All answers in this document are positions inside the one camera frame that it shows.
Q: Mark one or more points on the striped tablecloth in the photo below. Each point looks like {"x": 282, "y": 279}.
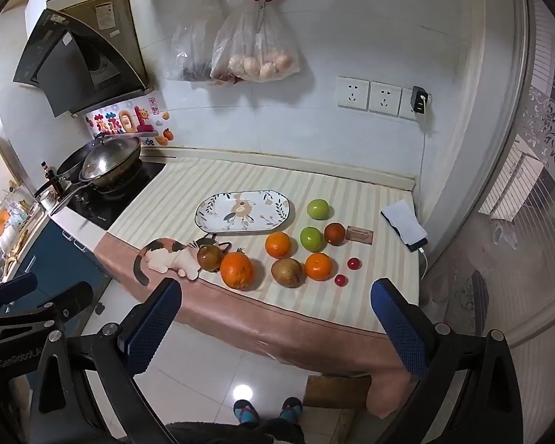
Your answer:
{"x": 259, "y": 171}

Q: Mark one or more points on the cherry tomato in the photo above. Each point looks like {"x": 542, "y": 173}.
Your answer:
{"x": 354, "y": 263}
{"x": 341, "y": 280}

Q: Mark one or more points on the white wall socket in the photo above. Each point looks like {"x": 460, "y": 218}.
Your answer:
{"x": 404, "y": 106}
{"x": 385, "y": 98}
{"x": 352, "y": 93}

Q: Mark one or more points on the smartphone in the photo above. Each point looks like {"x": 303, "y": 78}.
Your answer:
{"x": 404, "y": 222}

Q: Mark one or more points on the large bright orange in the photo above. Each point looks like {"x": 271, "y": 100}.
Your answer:
{"x": 236, "y": 270}

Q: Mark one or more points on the black charger plug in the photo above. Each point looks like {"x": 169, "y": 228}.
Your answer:
{"x": 419, "y": 100}

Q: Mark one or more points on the dark reddish orange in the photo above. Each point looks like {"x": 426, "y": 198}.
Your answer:
{"x": 335, "y": 233}

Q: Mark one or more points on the plastic bag of eggs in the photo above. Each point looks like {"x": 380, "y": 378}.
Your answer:
{"x": 259, "y": 55}

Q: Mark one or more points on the black frying pan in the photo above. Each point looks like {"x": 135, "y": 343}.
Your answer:
{"x": 69, "y": 166}

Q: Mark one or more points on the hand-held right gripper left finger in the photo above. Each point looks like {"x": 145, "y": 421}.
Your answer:
{"x": 152, "y": 323}

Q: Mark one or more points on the calico cat plush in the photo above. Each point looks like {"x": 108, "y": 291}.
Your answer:
{"x": 166, "y": 252}

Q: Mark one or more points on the steel wok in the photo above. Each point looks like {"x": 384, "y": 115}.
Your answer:
{"x": 120, "y": 175}

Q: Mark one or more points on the colourful wall sticker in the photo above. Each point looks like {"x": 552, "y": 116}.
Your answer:
{"x": 134, "y": 120}

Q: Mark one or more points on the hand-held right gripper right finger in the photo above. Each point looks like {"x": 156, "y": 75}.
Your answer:
{"x": 397, "y": 328}

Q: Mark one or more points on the blue base cabinet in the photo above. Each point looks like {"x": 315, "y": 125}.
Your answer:
{"x": 51, "y": 259}

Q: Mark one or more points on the small orange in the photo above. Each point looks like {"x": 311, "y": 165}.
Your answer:
{"x": 278, "y": 244}
{"x": 319, "y": 266}

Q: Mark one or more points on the floral frosted glass door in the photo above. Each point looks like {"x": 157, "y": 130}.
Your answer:
{"x": 550, "y": 125}

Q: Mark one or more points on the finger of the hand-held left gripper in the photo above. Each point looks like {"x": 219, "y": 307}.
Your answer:
{"x": 14, "y": 285}
{"x": 69, "y": 299}

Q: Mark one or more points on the reddish brown apple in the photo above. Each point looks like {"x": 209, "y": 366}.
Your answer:
{"x": 210, "y": 257}

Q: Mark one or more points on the dark sauce bottle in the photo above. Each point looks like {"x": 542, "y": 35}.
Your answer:
{"x": 48, "y": 175}

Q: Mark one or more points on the cardboard box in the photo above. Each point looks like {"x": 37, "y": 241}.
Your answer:
{"x": 337, "y": 391}

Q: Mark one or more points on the person's dark clothing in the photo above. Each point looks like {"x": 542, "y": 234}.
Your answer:
{"x": 236, "y": 432}

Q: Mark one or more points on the black range hood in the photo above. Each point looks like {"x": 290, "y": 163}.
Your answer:
{"x": 64, "y": 64}

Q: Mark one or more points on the white radiator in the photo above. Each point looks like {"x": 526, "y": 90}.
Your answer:
{"x": 508, "y": 185}

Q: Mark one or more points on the plastic bag with dark contents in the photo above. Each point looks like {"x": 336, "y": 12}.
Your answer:
{"x": 189, "y": 55}

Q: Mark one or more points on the wooden cutting board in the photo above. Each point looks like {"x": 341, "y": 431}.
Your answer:
{"x": 7, "y": 157}

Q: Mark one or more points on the brown card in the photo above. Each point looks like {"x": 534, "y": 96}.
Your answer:
{"x": 359, "y": 234}

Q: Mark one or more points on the glass wok lid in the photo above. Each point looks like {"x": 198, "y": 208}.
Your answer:
{"x": 111, "y": 155}

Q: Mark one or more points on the green apple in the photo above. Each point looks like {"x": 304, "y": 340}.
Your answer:
{"x": 317, "y": 209}
{"x": 311, "y": 239}

